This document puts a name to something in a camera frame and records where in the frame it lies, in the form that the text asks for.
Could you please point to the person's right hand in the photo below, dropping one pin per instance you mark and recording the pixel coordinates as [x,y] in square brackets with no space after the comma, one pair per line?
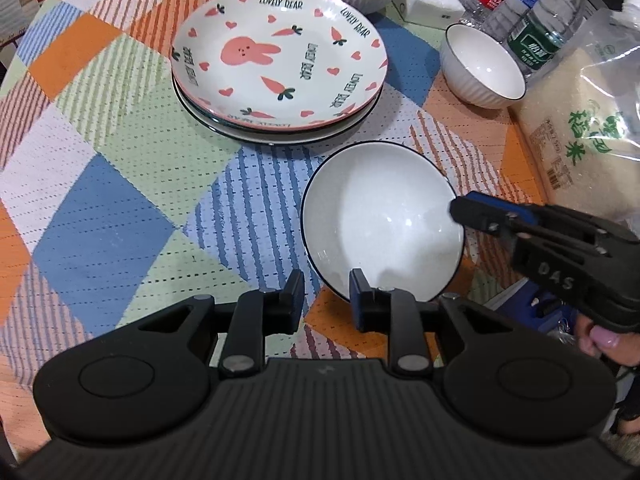
[605,340]

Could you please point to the checked patchwork tablecloth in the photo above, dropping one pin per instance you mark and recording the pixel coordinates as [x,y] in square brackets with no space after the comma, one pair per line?
[125,185]

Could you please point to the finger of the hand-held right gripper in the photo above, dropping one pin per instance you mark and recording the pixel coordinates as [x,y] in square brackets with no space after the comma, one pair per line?
[525,215]
[475,212]

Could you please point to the water bottle with green label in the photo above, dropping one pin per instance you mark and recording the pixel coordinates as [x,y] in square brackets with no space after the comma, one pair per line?
[537,45]

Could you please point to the blue plate with fried egg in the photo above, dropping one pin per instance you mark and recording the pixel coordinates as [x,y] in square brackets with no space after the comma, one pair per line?
[210,119]

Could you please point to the clear bag of rice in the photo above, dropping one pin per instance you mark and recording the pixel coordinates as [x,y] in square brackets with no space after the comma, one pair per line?
[575,125]

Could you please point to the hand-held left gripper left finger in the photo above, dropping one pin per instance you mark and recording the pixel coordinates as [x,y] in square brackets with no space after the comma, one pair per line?
[292,305]

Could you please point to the white plate with sun print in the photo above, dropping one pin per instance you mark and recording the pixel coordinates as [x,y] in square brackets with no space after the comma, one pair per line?
[280,136]

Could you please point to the white plate with pink bunny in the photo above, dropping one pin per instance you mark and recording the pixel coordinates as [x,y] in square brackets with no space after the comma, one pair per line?
[250,15]

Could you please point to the blue plastic packet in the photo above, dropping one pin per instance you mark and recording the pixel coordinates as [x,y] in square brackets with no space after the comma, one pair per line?
[520,317]

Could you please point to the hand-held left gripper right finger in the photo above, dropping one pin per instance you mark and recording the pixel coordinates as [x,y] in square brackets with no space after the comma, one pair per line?
[357,300]

